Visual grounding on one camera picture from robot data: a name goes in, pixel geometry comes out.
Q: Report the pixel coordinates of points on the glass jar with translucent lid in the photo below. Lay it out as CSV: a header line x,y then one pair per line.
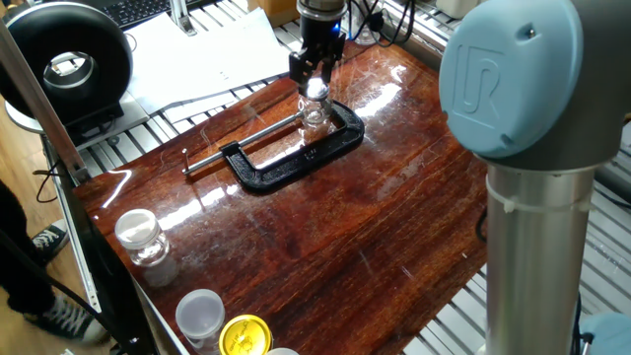
x,y
282,352

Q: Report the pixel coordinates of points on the black C-clamp with steel screw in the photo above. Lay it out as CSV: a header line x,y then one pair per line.
x,y
291,170

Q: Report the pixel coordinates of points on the black computer keyboard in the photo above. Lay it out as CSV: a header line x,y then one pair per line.
x,y
143,10

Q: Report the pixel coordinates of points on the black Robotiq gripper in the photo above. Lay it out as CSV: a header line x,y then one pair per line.
x,y
320,34

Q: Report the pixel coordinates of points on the glass jar with white lid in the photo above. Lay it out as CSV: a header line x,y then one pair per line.
x,y
199,315
138,229

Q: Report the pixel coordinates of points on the white plastic container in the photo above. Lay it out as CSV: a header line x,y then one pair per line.
x,y
456,7

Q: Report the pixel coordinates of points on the silver metal jar lid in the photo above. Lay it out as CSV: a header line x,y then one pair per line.
x,y
317,90

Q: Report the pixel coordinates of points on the aluminium frame post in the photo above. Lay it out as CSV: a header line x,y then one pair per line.
x,y
44,103

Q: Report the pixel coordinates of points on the clear lidless glass jar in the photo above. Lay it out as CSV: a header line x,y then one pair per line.
x,y
367,37

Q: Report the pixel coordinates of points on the glossy red-brown wooden board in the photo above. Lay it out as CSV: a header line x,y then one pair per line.
x,y
345,222

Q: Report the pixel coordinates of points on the white paper sheet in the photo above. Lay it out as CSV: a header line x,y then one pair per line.
x,y
197,109
207,59

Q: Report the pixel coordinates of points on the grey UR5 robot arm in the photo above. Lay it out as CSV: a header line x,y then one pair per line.
x,y
512,74

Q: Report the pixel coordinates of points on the small clear glass jar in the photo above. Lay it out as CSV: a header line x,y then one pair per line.
x,y
314,113

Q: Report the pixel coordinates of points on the brown cardboard box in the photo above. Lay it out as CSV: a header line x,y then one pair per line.
x,y
276,10

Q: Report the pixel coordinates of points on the silver metal bracket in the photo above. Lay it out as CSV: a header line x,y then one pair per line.
x,y
183,20

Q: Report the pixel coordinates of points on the black trouser leg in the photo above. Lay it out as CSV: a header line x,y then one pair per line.
x,y
20,256

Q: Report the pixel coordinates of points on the yellow round lid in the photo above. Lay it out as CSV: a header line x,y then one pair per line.
x,y
245,335

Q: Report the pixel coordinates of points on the black side panel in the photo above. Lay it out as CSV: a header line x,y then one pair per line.
x,y
113,276

